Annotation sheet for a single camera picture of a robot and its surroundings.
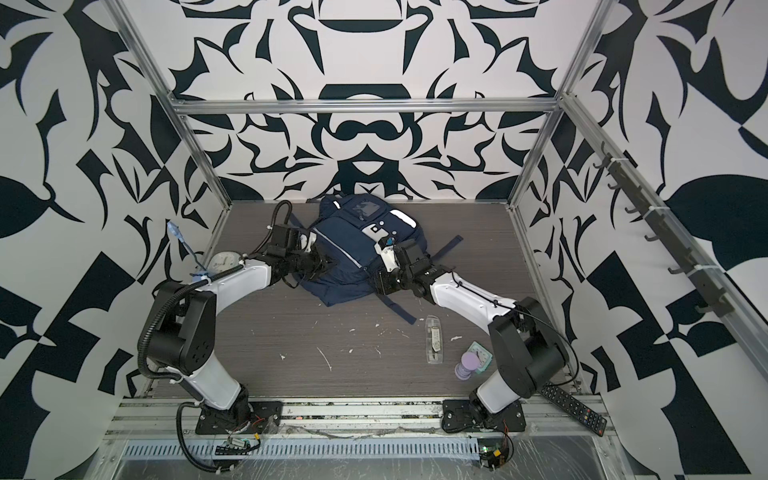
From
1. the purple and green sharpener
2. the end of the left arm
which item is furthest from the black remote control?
the end of the left arm

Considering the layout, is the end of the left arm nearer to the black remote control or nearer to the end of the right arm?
the end of the right arm

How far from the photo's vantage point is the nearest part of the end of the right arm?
650mm
